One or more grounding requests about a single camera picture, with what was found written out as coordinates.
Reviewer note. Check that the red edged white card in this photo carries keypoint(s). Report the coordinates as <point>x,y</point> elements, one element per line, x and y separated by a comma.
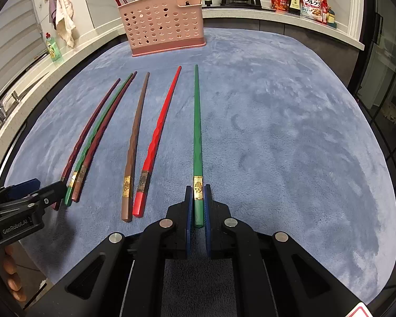
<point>361,311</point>

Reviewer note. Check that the maroon chopstick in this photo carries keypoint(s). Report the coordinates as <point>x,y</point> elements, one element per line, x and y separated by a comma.
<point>67,168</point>

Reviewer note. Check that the small blue yellow jar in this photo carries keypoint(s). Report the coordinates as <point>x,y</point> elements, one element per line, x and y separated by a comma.
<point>331,18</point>

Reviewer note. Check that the red white cereal bag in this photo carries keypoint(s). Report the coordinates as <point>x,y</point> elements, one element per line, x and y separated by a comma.
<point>314,5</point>

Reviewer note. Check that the green dish soap bottle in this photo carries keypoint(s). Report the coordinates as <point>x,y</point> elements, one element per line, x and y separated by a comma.
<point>53,49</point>

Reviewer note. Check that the person's left hand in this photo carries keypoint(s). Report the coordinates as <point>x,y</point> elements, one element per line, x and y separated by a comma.
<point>13,267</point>

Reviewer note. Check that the green chopstick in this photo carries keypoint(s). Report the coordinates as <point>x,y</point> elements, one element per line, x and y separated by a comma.
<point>198,211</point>
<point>69,198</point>

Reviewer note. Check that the white hanging towel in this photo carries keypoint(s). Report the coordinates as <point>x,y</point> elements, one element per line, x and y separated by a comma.
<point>65,16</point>

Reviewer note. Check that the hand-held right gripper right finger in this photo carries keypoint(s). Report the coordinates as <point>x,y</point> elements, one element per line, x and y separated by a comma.
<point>208,218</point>

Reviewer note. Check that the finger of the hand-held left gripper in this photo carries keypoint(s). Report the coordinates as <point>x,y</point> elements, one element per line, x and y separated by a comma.
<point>24,186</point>
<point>51,193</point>

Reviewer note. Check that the blue fleece mat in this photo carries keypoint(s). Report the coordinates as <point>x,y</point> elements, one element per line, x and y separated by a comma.
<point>277,138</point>

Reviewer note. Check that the red instant noodle cup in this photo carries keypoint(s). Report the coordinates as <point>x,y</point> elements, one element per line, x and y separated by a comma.
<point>279,4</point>

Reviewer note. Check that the black gas cooktop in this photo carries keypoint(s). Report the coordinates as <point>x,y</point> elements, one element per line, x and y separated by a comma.
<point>241,1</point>

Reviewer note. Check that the reddish brown chopstick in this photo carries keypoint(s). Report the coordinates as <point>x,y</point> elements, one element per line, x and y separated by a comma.
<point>76,196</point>

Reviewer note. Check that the pink perforated utensil holder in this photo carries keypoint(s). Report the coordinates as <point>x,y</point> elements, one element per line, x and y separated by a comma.
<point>165,26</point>

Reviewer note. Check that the chrome faucet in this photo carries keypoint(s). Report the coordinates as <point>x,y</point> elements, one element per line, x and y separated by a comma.
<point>0,107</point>

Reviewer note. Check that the purple cloth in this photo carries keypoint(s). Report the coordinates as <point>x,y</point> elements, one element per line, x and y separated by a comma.
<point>52,10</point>

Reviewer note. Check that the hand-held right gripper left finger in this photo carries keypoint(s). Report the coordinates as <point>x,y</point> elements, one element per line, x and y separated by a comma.
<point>187,218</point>

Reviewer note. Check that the white window blind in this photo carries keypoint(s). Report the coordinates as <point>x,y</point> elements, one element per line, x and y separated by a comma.
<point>10,29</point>

